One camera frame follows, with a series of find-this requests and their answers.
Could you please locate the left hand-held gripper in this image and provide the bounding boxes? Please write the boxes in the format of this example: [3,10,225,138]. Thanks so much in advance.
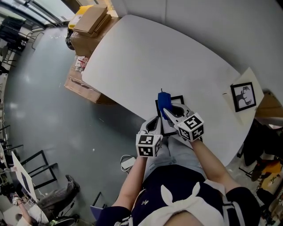
[135,116,164,158]

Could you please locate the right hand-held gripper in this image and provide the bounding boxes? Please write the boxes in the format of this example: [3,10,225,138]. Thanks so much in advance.
[163,103,205,142]

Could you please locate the black framed nature print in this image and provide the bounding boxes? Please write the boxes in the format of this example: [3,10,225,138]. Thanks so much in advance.
[155,95,185,135]

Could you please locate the blue cloth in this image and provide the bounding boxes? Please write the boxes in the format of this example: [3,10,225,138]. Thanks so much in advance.
[157,88,172,121]

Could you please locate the person's right forearm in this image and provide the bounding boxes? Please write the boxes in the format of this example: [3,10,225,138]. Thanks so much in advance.
[192,139,241,192]

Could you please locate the person's left forearm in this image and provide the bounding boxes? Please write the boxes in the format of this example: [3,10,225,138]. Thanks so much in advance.
[111,155,149,208]

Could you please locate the light jeans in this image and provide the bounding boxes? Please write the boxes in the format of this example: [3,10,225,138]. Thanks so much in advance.
[145,134,206,181]

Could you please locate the white power strip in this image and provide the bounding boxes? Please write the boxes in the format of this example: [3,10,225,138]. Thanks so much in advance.
[120,154,138,175]

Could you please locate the navy top with white bow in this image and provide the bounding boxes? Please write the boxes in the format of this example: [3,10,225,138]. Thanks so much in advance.
[95,164,261,226]

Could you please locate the white table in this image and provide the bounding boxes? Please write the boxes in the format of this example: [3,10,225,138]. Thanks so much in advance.
[81,14,257,167]

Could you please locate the cream paper sheet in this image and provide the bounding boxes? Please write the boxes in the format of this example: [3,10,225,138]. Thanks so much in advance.
[222,67,265,126]

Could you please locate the taped cardboard box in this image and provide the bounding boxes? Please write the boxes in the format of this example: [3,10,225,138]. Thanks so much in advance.
[64,56,115,104]

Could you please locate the black office chair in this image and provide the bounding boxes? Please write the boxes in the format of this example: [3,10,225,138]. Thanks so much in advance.
[237,118,283,166]

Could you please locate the flat cardboard sheet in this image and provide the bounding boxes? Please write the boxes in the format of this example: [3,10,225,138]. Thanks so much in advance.
[254,90,283,120]

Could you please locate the crumpled plastic wrappers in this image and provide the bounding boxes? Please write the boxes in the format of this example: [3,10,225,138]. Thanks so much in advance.
[74,56,89,72]

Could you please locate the blue chair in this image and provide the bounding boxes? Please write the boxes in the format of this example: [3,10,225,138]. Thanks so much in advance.
[90,192,111,221]

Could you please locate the large brown cardboard box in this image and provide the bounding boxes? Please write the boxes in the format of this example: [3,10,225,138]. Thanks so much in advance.
[69,16,121,58]

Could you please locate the orange bag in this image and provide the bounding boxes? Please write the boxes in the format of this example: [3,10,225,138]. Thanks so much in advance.
[254,161,283,188]

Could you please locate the black rubbish bag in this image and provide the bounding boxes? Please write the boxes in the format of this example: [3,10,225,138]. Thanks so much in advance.
[65,28,77,50]

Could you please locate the flat cardboard box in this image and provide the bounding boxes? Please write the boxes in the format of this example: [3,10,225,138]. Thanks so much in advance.
[73,4,112,38]

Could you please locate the black round stool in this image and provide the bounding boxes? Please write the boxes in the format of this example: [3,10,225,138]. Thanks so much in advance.
[48,215,78,226]

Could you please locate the yellow plastic bin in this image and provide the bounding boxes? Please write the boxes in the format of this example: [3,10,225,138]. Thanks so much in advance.
[68,4,95,29]

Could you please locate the white desk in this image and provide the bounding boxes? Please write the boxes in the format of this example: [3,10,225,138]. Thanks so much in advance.
[11,151,38,203]

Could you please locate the glass sliding door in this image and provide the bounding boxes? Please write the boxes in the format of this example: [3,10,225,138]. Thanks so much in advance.
[0,0,76,28]

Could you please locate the clothes rack with dark clothes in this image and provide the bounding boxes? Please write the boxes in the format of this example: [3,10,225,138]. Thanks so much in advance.
[0,16,45,51]

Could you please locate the black framed deer picture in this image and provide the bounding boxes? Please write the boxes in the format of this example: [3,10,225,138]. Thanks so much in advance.
[230,82,257,113]

